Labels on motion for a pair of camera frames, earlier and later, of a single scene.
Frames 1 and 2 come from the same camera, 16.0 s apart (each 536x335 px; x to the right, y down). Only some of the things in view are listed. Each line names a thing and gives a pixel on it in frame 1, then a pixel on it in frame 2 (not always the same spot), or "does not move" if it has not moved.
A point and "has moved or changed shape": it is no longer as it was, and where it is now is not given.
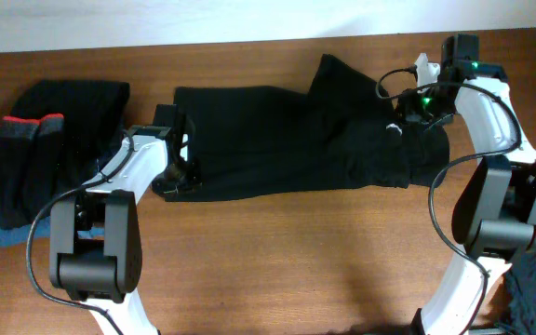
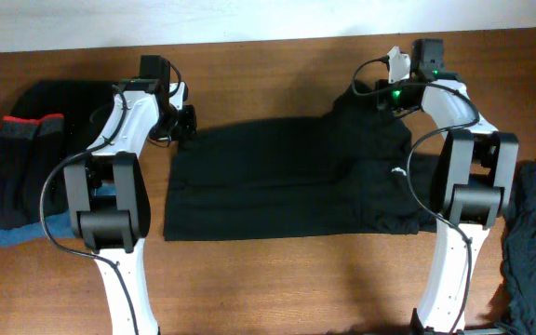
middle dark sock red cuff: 18,139 does not move
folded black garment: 94,114 does not move
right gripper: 408,111 → 383,104
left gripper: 175,177 → 186,117
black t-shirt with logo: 343,132 has moved or changed shape
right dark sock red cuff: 45,172 does not move
